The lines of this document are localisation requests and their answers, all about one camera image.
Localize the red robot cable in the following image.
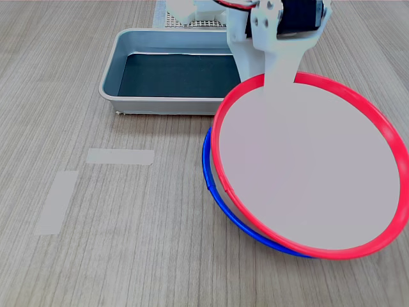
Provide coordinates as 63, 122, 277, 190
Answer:
216, 0, 258, 11

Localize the red-rimmed white plate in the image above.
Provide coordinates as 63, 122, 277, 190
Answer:
210, 72, 409, 261

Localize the black tray mat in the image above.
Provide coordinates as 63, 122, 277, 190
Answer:
117, 52, 241, 98

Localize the pale perforated base plate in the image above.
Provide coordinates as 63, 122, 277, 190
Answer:
166, 12, 226, 29

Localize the translucent tape beside base plate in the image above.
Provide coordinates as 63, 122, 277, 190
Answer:
153, 0, 169, 28

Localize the steel tray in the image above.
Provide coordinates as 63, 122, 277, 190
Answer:
98, 28, 241, 116

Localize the blue-rimmed white plate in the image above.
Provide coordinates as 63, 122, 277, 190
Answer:
201, 125, 316, 260

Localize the long translucent tape strip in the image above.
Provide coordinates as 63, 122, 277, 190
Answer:
86, 148, 155, 166
34, 170, 79, 236

